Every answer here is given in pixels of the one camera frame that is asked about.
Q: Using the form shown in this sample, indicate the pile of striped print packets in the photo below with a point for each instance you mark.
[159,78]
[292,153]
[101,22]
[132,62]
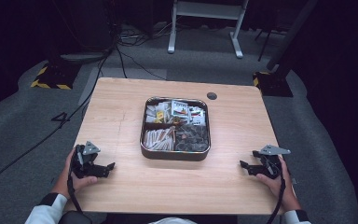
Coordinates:
[197,115]

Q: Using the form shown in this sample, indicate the dark slanted pole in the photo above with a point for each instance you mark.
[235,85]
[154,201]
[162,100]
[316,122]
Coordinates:
[292,34]

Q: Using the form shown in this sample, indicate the black tripod legs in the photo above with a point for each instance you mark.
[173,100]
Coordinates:
[265,40]

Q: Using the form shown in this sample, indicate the black yellow striped stand base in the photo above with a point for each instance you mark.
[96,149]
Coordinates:
[273,84]
[56,76]

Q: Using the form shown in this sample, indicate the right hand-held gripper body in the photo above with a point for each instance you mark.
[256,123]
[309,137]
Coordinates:
[272,166]

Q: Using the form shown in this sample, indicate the pile of white yellow packets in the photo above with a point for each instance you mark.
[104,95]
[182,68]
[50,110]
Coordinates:
[157,113]

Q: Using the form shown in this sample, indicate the dark brown compartment box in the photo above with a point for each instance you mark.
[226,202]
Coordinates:
[174,155]

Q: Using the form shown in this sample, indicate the round grey table grommet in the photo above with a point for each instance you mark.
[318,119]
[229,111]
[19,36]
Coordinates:
[211,95]

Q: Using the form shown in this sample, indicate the pile of dark wrapped items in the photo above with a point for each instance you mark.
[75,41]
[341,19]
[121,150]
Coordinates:
[192,138]

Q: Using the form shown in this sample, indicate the white metal stand frame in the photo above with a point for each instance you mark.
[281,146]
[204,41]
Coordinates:
[208,11]

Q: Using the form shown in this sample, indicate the person's left hand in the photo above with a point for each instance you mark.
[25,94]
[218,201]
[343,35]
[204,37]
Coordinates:
[79,183]

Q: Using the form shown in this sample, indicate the pile of paper stick sachets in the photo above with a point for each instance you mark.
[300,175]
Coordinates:
[158,139]

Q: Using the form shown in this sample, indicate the clear plastic box lid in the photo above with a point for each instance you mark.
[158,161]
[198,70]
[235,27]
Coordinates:
[175,124]

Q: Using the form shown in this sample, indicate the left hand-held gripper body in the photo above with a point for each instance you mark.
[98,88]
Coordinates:
[85,161]

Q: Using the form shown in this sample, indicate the person's right hand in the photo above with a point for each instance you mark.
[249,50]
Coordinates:
[279,189]

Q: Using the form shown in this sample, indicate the person's white clothing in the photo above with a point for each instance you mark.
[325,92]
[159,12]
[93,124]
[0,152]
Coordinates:
[172,221]

